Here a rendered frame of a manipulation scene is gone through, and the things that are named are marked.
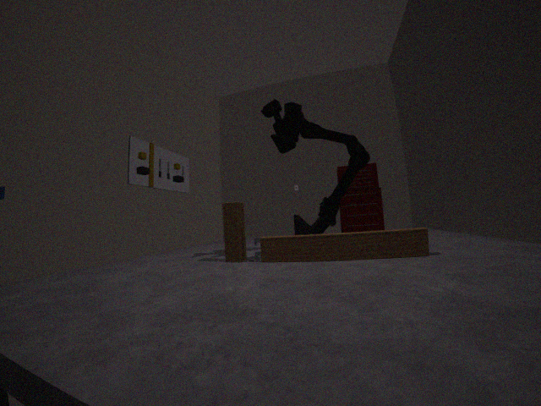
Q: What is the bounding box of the long brown wooden board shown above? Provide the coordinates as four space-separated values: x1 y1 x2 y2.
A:
254 228 429 262

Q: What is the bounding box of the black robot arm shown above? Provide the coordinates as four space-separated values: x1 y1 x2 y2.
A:
284 102 370 234

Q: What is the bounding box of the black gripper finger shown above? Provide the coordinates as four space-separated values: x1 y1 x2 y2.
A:
270 134 292 150
261 102 280 117

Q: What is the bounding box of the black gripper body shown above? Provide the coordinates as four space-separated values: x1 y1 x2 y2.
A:
263 99 297 154

